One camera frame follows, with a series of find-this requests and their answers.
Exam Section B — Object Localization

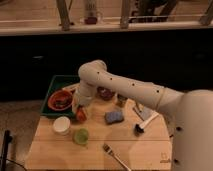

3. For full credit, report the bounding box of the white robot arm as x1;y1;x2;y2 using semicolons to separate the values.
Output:
74;60;213;171

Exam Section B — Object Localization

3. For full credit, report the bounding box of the white paper cup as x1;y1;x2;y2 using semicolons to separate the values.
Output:
53;116;71;135

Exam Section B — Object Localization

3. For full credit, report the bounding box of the green plastic cup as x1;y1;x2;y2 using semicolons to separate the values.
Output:
73;129;89;145

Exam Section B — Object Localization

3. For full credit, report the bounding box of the orange bowl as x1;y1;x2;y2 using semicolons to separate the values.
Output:
47;90;73;111

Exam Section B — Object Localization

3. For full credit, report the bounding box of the green plastic tray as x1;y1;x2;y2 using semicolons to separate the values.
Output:
41;75;79;118

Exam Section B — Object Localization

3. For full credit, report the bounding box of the dark red bowl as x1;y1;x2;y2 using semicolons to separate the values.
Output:
97;87;115;101

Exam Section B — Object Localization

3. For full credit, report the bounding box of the blue sponge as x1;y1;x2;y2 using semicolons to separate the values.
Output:
105;111;124;124

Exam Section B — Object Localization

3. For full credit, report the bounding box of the grey cloth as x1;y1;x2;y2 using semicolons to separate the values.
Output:
133;103;152;121

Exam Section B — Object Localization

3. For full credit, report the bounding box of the black stand at left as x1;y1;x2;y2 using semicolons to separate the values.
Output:
0;130;12;171

